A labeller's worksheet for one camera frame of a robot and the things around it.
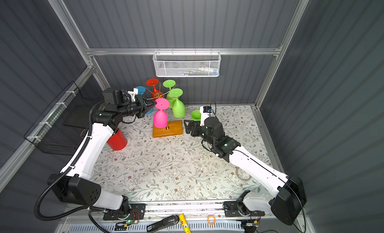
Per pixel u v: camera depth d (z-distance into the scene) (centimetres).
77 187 39
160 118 78
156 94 83
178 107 85
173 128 105
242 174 85
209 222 71
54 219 41
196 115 99
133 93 68
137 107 64
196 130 64
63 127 72
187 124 66
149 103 71
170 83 87
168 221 67
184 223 69
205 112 64
